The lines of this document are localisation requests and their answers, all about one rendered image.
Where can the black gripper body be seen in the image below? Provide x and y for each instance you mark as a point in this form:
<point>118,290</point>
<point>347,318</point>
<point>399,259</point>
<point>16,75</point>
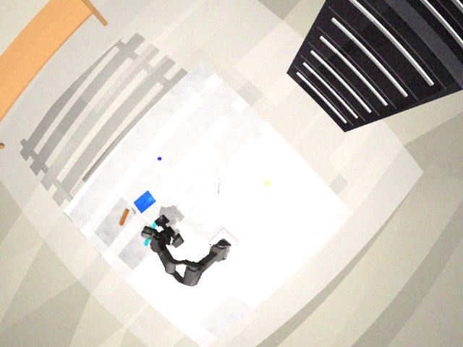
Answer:
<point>177,240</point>

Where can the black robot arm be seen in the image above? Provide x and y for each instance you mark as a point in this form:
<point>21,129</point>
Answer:
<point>193,270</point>

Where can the orange flat bar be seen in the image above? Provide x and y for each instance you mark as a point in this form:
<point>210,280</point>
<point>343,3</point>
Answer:
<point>124,217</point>

